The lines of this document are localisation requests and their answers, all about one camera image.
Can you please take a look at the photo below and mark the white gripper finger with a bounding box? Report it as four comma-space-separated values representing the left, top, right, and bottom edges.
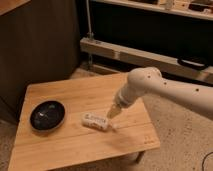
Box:
107, 105, 121, 119

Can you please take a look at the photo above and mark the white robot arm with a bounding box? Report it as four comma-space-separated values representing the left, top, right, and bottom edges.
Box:
107, 67, 213, 120

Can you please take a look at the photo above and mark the black ceramic bowl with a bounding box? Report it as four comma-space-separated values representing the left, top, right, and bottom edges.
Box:
29, 101, 65, 131

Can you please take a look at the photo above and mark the wooden table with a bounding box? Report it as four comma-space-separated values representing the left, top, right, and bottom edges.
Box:
8, 73, 160, 171

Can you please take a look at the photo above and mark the wooden shelf beam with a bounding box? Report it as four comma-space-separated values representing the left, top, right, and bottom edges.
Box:
80, 38, 213, 84

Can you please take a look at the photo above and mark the metal pole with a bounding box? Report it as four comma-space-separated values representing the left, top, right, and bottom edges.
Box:
86, 0, 94, 40

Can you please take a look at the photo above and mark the upper wooden shelf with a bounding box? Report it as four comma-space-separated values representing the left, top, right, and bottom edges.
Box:
93, 0, 213, 21

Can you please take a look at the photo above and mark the black handle on shelf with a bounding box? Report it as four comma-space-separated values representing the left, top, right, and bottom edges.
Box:
177, 57, 210, 70

